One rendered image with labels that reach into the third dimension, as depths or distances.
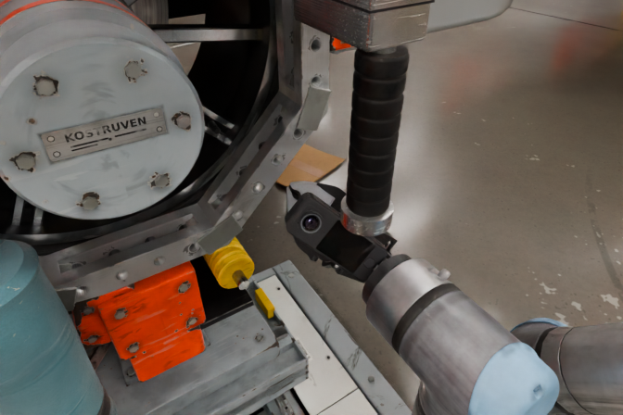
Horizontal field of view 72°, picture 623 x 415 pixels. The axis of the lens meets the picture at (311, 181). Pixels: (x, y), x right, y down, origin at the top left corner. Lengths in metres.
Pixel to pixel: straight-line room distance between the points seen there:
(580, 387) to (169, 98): 0.45
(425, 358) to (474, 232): 1.16
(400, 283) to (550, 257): 1.16
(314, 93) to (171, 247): 0.26
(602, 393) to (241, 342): 0.63
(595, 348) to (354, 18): 0.38
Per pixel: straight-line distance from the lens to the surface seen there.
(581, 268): 1.59
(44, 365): 0.45
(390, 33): 0.28
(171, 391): 0.90
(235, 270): 0.65
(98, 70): 0.29
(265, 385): 0.95
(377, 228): 0.35
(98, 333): 0.63
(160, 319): 0.63
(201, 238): 0.57
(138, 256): 0.56
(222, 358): 0.92
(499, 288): 1.41
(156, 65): 0.29
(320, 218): 0.44
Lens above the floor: 0.99
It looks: 36 degrees down
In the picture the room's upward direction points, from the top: straight up
